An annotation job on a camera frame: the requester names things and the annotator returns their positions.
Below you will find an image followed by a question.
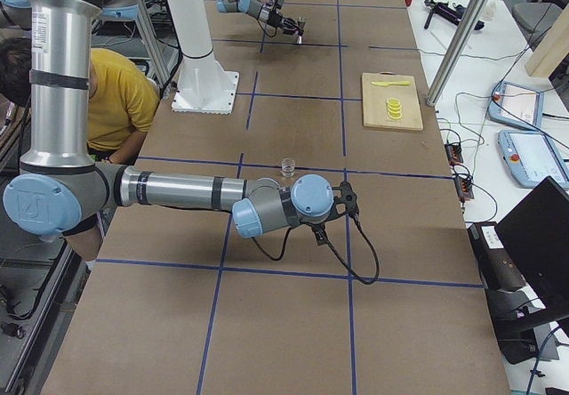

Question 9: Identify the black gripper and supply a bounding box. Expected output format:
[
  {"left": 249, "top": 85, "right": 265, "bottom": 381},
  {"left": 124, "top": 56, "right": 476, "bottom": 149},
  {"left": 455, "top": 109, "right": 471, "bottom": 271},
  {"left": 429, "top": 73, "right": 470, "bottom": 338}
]
[
  {"left": 328, "top": 181, "right": 358, "bottom": 222},
  {"left": 267, "top": 12, "right": 306, "bottom": 36}
]

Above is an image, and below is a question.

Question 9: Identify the small glass beaker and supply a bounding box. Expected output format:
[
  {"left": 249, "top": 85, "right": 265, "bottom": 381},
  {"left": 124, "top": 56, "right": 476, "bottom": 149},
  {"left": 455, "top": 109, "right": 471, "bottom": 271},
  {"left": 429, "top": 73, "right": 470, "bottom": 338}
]
[{"left": 281, "top": 157, "right": 296, "bottom": 178}]

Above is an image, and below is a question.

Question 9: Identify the steel jigger measuring cup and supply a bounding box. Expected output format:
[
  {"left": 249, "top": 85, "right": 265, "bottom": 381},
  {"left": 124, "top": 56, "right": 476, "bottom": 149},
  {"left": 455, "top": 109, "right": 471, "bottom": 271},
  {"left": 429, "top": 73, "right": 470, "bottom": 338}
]
[{"left": 296, "top": 17, "right": 306, "bottom": 44}]

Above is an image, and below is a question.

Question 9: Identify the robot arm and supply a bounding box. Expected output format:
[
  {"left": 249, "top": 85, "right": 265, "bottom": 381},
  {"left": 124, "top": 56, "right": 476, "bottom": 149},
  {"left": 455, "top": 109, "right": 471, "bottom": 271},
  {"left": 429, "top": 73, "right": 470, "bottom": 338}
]
[
  {"left": 216, "top": 0, "right": 306, "bottom": 44},
  {"left": 3, "top": 0, "right": 359, "bottom": 239}
]

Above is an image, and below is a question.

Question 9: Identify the bamboo cutting board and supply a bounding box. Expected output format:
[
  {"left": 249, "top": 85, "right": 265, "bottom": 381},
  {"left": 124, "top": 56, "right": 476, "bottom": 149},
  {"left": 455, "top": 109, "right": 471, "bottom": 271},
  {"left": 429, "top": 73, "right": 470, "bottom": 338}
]
[{"left": 361, "top": 73, "right": 423, "bottom": 132}]

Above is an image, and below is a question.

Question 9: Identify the front lemon slice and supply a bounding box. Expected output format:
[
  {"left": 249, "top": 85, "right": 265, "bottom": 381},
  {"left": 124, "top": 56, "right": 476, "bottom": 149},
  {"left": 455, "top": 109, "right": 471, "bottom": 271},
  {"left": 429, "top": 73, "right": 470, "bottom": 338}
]
[{"left": 388, "top": 112, "right": 402, "bottom": 121}]

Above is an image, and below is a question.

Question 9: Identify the yellow plastic knife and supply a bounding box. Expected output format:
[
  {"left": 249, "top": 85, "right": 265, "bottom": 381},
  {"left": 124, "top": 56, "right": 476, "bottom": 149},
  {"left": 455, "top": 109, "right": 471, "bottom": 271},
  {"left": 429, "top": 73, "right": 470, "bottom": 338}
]
[{"left": 371, "top": 81, "right": 411, "bottom": 87}]

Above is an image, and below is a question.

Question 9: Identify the person in yellow shirt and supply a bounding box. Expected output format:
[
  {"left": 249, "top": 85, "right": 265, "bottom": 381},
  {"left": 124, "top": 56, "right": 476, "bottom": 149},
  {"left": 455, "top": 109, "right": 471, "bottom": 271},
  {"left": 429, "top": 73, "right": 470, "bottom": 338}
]
[{"left": 0, "top": 36, "right": 160, "bottom": 271}]

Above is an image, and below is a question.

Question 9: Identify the blue teach pendant right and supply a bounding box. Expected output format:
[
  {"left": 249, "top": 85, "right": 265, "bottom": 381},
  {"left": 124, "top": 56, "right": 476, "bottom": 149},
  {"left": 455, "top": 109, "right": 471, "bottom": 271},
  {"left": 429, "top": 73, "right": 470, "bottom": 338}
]
[{"left": 498, "top": 130, "right": 568, "bottom": 189}]

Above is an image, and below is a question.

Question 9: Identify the blue teach pendant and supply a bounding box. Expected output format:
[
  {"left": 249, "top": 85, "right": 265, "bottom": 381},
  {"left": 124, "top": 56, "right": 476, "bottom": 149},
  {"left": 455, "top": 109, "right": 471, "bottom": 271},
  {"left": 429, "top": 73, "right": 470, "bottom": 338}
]
[
  {"left": 498, "top": 130, "right": 568, "bottom": 189},
  {"left": 487, "top": 81, "right": 544, "bottom": 130}
]

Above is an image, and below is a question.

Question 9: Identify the blue teach pendant left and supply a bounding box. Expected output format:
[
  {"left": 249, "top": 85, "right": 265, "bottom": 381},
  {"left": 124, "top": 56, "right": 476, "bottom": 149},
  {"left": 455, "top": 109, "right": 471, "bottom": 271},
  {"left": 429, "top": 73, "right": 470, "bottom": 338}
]
[{"left": 487, "top": 81, "right": 544, "bottom": 130}]

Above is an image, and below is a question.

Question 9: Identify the black computer monitor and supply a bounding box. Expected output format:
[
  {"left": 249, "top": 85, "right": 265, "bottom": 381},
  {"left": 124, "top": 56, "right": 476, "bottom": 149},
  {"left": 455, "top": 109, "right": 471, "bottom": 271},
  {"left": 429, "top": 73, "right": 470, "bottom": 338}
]
[{"left": 495, "top": 176, "right": 568, "bottom": 306}]

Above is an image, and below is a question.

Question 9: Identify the wooden plank upright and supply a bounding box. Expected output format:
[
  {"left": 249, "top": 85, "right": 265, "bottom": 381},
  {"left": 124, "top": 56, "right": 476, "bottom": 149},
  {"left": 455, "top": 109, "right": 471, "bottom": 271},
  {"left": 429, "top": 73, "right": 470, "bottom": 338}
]
[{"left": 525, "top": 0, "right": 568, "bottom": 77}]

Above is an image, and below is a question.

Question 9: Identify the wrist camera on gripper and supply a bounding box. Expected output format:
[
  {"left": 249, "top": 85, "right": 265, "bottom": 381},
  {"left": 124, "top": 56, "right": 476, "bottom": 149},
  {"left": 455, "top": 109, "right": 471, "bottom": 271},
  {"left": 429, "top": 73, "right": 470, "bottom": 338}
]
[
  {"left": 310, "top": 223, "right": 328, "bottom": 246},
  {"left": 268, "top": 0, "right": 285, "bottom": 12}
]

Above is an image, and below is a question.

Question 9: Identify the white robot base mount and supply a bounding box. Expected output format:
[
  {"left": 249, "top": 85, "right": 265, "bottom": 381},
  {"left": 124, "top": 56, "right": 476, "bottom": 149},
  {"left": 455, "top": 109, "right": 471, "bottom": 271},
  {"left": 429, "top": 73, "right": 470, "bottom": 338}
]
[{"left": 167, "top": 0, "right": 239, "bottom": 115}]

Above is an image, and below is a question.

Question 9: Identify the aluminium frame post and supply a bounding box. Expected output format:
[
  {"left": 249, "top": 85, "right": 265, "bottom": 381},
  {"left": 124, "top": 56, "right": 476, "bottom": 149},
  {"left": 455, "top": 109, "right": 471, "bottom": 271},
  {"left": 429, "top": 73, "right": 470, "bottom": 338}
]
[{"left": 426, "top": 0, "right": 488, "bottom": 107}]

